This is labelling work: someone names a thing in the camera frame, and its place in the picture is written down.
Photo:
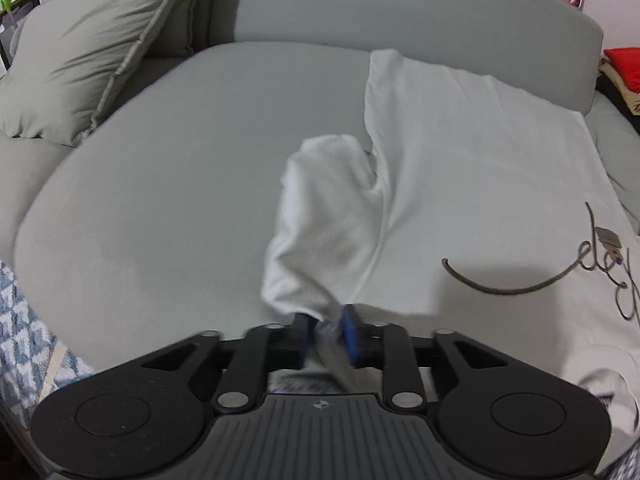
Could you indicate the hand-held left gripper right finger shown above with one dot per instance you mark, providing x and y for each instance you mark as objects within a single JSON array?
[{"x": 350, "y": 335}]

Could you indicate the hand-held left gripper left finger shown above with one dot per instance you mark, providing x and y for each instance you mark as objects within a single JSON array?
[{"x": 301, "y": 340}]

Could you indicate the white t-shirt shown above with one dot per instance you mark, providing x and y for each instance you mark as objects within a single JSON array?
[{"x": 465, "y": 170}]

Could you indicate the grey sofa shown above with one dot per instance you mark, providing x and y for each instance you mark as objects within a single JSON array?
[{"x": 175, "y": 185}]

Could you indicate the blue white patterned blanket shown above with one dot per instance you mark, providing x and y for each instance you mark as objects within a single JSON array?
[{"x": 25, "y": 340}]

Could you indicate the dark grey cushion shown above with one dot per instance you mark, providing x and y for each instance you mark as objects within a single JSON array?
[{"x": 185, "y": 20}]

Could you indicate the black garment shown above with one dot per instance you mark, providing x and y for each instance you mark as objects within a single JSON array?
[{"x": 617, "y": 110}]

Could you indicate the grey pillow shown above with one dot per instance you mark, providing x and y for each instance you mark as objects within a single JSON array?
[{"x": 75, "y": 60}]

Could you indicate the tan garment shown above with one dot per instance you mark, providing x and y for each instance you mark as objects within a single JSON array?
[{"x": 620, "y": 91}]

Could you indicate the red garment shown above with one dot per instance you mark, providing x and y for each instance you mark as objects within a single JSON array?
[{"x": 625, "y": 65}]

